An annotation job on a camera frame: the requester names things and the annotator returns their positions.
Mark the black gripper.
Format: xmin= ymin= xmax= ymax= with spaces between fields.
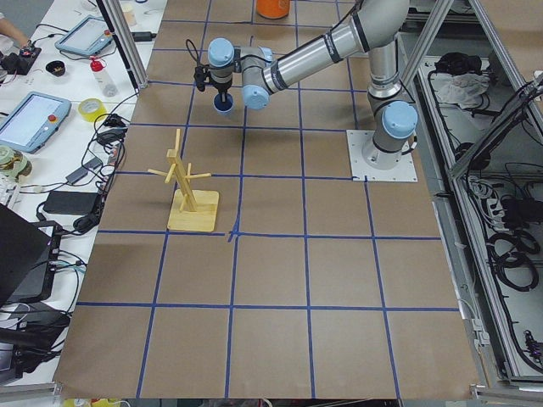
xmin=193 ymin=64 xmax=232 ymax=109

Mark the light blue plastic cup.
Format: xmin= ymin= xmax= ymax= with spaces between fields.
xmin=213 ymin=93 xmax=234 ymax=116

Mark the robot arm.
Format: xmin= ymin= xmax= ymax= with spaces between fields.
xmin=193 ymin=1 xmax=418 ymax=170

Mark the wooden cup tree stand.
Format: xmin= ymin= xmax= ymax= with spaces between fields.
xmin=148 ymin=129 xmax=220 ymax=232

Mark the orange can with grey lid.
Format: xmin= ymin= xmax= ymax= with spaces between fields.
xmin=256 ymin=0 xmax=290 ymax=20

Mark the clear squeeze bottle red cap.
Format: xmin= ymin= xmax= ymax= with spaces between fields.
xmin=90 ymin=56 xmax=118 ymax=98

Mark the yellow tape roll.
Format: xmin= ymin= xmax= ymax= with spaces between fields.
xmin=78 ymin=98 xmax=107 ymax=122

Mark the teach pendant far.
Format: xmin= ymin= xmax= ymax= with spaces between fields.
xmin=55 ymin=15 xmax=113 ymax=57

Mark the teach pendant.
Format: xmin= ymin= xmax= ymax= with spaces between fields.
xmin=55 ymin=15 xmax=113 ymax=57
xmin=1 ymin=92 xmax=71 ymax=153

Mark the black bowl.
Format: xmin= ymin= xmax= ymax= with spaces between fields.
xmin=46 ymin=60 xmax=66 ymax=77

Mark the black power adapter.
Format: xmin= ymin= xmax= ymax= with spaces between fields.
xmin=43 ymin=191 xmax=99 ymax=215

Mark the teach pendant near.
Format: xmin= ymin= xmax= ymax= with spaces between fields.
xmin=1 ymin=92 xmax=71 ymax=153

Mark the white crumpled cloth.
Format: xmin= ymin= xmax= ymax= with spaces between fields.
xmin=437 ymin=73 xmax=490 ymax=109

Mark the black laptop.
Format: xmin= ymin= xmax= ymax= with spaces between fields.
xmin=1 ymin=206 xmax=61 ymax=305

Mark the aluminium frame post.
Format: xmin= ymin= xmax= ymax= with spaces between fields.
xmin=97 ymin=0 xmax=148 ymax=92

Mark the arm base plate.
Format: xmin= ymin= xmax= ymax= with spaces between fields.
xmin=346 ymin=130 xmax=417 ymax=182

